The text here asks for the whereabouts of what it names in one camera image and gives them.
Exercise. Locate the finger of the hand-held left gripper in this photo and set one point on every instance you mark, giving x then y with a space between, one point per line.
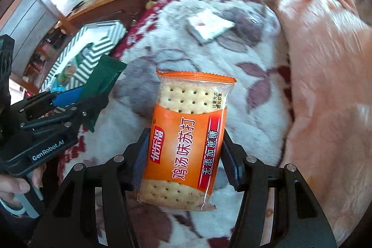
72 117
68 97

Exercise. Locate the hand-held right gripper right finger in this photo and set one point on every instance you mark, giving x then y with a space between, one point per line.
232 166

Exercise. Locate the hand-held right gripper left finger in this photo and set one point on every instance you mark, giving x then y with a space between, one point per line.
141 160

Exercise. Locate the dark green snack packet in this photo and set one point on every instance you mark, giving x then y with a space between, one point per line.
101 76

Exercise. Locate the green and white striped box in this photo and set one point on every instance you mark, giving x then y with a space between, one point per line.
87 59

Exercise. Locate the orange cracker packet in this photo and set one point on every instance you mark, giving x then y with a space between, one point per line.
186 149

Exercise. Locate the person's left hand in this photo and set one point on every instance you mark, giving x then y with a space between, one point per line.
11 185

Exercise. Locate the floral plush blanket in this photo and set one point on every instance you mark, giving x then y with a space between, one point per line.
203 56

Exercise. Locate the brass drawer knob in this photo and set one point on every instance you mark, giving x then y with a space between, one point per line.
150 4

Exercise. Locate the peach blanket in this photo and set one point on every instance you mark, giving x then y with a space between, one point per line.
325 62

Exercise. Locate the small white snack packet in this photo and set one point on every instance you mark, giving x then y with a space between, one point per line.
209 24

